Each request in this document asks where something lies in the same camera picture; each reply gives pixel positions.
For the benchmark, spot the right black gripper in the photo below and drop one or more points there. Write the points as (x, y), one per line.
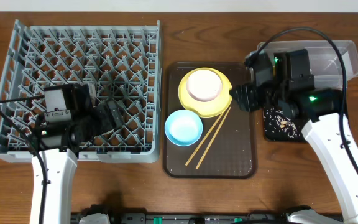
(253, 97)

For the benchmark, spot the grey dishwasher rack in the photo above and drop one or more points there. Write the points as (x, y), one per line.
(124, 63)

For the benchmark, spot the white bowl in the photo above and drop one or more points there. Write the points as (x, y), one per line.
(204, 85)

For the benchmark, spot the spilled rice pile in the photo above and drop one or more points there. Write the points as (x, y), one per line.
(277, 127)

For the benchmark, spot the wooden chopstick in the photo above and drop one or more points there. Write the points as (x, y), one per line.
(222, 120)
(216, 123)

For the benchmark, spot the light blue bowl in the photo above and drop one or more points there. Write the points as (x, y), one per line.
(183, 128)

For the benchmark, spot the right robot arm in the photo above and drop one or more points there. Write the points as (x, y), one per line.
(332, 141)

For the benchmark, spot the clear plastic bin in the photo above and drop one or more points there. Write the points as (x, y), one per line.
(324, 63)

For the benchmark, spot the yellow plate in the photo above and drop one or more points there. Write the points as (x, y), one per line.
(206, 109)

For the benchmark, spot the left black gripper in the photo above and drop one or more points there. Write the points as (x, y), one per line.
(105, 116)

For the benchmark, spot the black waste tray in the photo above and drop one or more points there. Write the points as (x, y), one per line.
(312, 105)

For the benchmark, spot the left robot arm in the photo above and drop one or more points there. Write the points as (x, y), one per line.
(72, 118)

